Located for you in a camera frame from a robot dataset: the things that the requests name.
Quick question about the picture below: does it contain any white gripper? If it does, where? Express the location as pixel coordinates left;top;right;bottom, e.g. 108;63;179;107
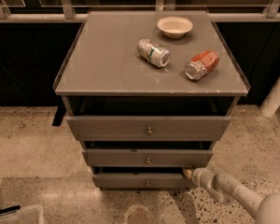
183;168;214;188

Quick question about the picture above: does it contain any grey bottom drawer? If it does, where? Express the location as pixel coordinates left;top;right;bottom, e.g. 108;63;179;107
92;173;194;189

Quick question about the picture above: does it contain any grey drawer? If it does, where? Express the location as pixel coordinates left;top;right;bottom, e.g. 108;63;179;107
92;173;194;189
67;116;231;141
82;148;213;167

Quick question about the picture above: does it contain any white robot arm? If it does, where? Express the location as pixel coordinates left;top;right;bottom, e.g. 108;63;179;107
183;168;280;224

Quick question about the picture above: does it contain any grey drawer cabinet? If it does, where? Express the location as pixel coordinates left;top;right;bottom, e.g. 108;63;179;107
54;10;249;176

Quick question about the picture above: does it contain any grey middle drawer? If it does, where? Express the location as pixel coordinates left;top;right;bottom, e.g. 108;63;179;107
82;148;213;167

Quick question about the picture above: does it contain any grey top drawer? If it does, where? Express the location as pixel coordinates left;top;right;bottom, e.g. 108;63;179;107
67;116;231;141

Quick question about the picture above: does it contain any orange soda can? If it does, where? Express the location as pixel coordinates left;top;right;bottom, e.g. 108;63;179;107
185;50;219;81

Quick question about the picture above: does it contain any white pole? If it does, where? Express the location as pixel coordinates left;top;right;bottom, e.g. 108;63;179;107
259;76;280;118

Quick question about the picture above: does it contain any green and white can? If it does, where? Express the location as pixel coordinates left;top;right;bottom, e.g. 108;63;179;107
137;38;171;68

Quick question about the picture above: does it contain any white paper bowl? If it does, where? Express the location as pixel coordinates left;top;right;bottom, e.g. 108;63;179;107
157;17;193;39

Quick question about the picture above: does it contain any clear plastic bin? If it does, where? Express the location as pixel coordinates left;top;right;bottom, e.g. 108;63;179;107
0;204;48;224

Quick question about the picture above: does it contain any metal railing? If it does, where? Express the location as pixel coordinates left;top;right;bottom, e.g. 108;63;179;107
0;0;280;24

